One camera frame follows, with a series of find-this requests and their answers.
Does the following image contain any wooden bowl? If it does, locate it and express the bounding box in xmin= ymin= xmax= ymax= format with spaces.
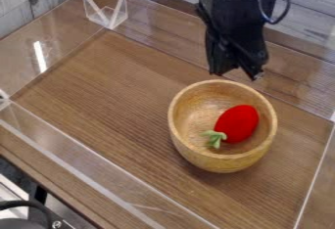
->
xmin=167 ymin=79 xmax=278 ymax=173

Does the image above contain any clear acrylic corner bracket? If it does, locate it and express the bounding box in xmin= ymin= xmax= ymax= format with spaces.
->
xmin=83 ymin=0 xmax=129 ymax=30

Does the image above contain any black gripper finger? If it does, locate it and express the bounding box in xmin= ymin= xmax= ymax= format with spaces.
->
xmin=206 ymin=33 xmax=238 ymax=76
xmin=235 ymin=50 xmax=267 ymax=81

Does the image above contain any clear acrylic tray wall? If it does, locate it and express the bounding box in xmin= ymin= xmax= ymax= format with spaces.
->
xmin=0 ymin=91 xmax=219 ymax=229

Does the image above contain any black cable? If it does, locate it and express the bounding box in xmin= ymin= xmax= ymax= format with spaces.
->
xmin=0 ymin=200 xmax=54 ymax=229

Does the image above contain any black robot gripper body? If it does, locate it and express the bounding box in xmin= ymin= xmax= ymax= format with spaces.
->
xmin=194 ymin=0 xmax=282 ymax=61

